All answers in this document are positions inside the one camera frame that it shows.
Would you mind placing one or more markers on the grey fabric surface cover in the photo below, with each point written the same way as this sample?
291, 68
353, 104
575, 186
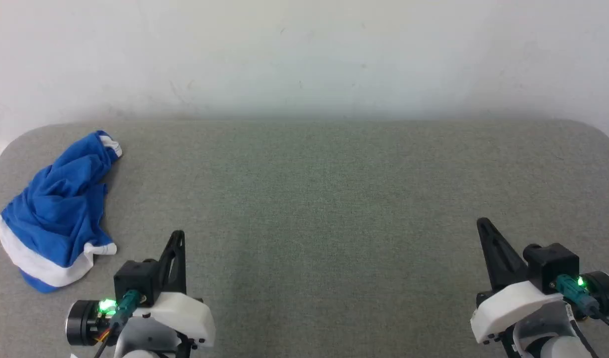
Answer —
309, 223

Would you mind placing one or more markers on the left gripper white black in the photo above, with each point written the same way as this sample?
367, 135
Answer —
185, 313

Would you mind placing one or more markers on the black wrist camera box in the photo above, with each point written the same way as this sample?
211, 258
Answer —
135, 278
553, 263

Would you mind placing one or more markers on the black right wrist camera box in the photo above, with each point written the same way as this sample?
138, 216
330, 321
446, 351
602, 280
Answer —
553, 263

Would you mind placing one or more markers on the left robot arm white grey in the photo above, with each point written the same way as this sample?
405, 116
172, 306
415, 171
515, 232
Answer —
145, 338

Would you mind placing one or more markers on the blue shorts with white trim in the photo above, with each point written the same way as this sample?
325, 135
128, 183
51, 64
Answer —
60, 209

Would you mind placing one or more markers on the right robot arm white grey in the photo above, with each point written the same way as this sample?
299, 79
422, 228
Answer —
548, 333

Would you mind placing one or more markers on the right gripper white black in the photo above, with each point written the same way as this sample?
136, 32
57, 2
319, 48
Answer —
508, 306

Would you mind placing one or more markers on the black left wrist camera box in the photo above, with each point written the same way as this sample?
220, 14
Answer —
135, 278

